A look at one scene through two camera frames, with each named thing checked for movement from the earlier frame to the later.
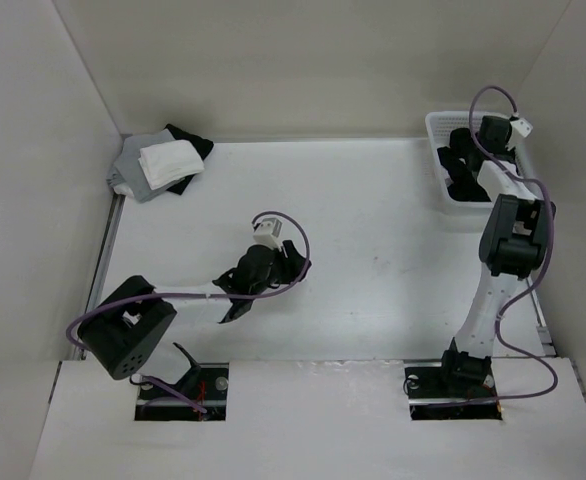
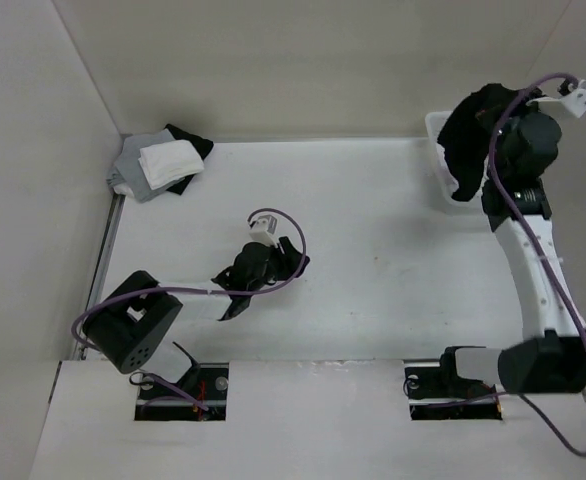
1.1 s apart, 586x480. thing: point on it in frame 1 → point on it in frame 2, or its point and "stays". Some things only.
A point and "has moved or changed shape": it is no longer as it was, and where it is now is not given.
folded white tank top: x=169 y=162 stays
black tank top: x=457 y=161 has moved or changed shape
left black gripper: x=293 y=265 stays
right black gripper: x=469 y=149 → x=531 y=114
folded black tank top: x=203 y=145 stays
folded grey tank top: x=128 y=174 stays
